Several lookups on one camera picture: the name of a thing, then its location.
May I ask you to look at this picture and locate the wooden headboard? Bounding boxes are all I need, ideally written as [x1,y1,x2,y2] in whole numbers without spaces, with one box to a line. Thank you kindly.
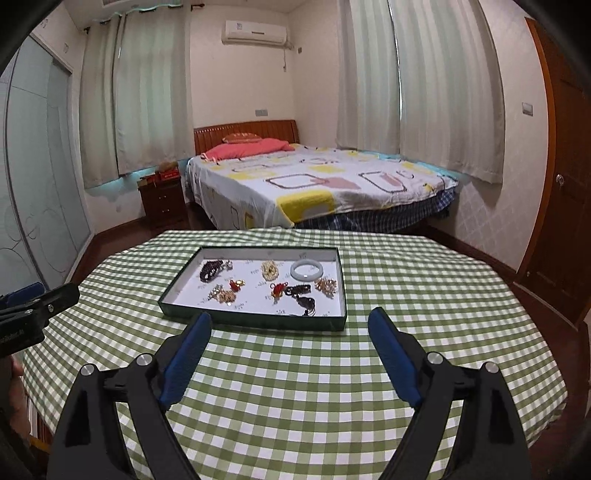
[193,120,300,155]

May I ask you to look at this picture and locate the wall light switch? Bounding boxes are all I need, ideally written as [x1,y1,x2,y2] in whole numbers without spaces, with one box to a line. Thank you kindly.
[522,102,534,116]

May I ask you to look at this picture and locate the black bead bracelet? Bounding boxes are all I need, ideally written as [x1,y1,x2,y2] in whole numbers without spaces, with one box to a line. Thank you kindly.
[281,283,318,318]

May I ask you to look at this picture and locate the frosted glass wardrobe door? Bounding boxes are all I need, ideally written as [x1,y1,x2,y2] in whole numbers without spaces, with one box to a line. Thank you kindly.
[0,37,91,294]

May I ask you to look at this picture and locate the brown wooden door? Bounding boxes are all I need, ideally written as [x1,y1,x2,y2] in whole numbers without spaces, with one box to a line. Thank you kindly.
[516,19,590,327]

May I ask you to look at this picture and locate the red boxes on nightstand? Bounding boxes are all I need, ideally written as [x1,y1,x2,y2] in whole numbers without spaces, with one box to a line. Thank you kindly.
[137,161,180,188]

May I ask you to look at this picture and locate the white curtain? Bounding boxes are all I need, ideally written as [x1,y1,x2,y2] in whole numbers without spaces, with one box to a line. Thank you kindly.
[79,4,193,188]
[335,1,505,184]

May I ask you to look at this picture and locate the white jade bangle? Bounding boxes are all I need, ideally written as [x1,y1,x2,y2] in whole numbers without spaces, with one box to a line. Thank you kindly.
[290,259,324,282]

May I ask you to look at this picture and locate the white wall air conditioner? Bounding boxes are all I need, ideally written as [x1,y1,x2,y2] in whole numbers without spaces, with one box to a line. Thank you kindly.
[221,20,290,49]

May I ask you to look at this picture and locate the pink pillow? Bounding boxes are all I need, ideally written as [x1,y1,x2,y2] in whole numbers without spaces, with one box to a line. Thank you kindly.
[200,138,294,162]

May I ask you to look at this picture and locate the dark red bead bracelet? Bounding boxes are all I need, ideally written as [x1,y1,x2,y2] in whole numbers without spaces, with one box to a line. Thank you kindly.
[198,259,223,283]

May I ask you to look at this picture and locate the orange patterned pillow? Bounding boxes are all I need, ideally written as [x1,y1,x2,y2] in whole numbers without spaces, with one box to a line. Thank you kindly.
[222,132,263,144]

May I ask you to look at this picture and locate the dark green jewelry tray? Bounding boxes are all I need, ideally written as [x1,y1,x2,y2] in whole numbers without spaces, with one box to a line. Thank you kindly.
[158,246,348,332]

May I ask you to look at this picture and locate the red knot gold bell charm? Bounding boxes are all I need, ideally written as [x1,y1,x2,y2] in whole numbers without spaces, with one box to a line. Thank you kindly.
[229,279,245,292]

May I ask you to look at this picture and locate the right white curtain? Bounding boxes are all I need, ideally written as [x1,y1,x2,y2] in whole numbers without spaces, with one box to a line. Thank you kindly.
[335,1,505,184]

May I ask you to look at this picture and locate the left white curtain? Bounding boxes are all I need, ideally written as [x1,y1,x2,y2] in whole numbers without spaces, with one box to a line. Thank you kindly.
[79,4,193,188]

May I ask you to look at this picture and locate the bed with patterned sheet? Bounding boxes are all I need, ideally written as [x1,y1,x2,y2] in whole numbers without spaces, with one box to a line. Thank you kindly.
[185,144,459,233]

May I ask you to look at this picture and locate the red tassel gold charm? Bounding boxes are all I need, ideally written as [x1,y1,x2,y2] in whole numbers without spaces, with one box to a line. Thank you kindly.
[270,282,288,303]

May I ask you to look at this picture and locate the rose gold chain bracelet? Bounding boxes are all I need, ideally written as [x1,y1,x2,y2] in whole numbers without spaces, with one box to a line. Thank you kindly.
[207,284,239,306]

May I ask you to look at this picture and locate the person's left hand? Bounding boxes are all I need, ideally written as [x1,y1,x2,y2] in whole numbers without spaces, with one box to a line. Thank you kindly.
[1,355,28,430]

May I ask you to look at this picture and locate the rose gold crystal bracelet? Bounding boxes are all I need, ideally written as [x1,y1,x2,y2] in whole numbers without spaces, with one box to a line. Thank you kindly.
[314,276,341,300]

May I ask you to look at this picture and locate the dark wooden nightstand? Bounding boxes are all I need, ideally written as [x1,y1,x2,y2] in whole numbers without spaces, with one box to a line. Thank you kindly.
[138,177,187,228]

